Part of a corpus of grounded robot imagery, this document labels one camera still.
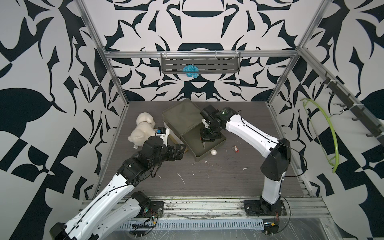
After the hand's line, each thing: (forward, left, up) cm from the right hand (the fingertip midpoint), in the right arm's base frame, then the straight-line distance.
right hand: (202, 138), depth 81 cm
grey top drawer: (-5, +1, -3) cm, 6 cm away
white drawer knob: (-8, -5, 0) cm, 10 cm away
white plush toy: (+10, +34, -5) cm, 36 cm away
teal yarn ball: (+37, +5, +17) cm, 41 cm away
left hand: (-7, +12, +6) cm, 15 cm away
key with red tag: (+2, -22, -17) cm, 28 cm away
